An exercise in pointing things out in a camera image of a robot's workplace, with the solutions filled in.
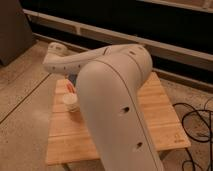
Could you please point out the orange red marker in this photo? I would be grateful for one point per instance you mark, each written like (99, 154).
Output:
(70, 87)

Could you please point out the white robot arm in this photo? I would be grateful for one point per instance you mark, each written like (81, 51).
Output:
(108, 80)

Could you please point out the white window rail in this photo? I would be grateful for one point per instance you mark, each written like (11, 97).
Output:
(163, 50)

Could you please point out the dark cabinet corner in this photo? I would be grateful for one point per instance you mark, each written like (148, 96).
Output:
(15, 33)

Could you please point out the wooden table board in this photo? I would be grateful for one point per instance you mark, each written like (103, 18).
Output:
(69, 140)

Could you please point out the white ceramic cup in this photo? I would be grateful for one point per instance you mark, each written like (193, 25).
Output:
(71, 102)

